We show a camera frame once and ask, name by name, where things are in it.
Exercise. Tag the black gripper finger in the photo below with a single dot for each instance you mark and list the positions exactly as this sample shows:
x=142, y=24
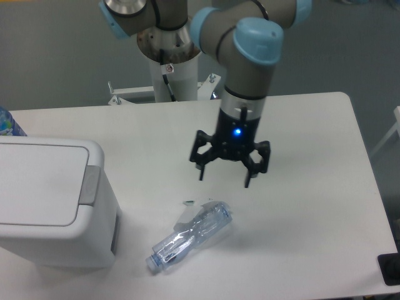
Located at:
x=201, y=159
x=263, y=148

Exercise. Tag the crushed clear plastic bottle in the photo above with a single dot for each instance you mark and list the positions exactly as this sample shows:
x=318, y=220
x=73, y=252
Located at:
x=212, y=218

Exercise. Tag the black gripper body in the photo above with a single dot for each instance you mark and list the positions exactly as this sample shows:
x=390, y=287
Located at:
x=234, y=138

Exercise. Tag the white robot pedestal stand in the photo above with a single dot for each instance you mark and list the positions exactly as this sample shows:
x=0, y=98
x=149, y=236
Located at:
x=175, y=84

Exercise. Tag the black clamp at table edge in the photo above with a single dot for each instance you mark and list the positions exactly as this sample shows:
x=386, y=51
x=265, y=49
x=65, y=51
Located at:
x=389, y=266

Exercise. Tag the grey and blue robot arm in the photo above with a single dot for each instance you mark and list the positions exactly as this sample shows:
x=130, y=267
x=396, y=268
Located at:
x=246, y=39

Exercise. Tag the torn white bottle label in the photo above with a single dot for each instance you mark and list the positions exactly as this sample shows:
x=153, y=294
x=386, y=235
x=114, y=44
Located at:
x=193, y=208

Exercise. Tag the white push-lid trash can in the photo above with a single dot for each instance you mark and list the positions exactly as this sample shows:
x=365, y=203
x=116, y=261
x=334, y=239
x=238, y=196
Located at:
x=57, y=205

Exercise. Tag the white frame at right edge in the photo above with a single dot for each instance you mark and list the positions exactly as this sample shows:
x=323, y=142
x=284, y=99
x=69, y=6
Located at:
x=388, y=139

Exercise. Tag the blue labelled water bottle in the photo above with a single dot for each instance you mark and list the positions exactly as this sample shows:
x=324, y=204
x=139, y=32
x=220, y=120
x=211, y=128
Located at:
x=9, y=127

